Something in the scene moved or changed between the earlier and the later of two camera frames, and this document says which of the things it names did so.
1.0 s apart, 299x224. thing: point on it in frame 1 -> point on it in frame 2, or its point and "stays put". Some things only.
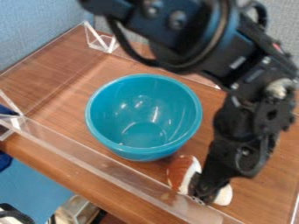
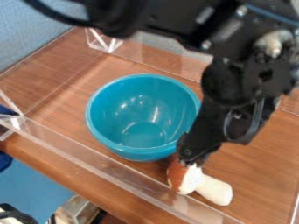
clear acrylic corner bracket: x=106 y=42 stays put
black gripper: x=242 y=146 -> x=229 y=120
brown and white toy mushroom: x=182 y=170 stays put
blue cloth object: x=6 y=160 stays put
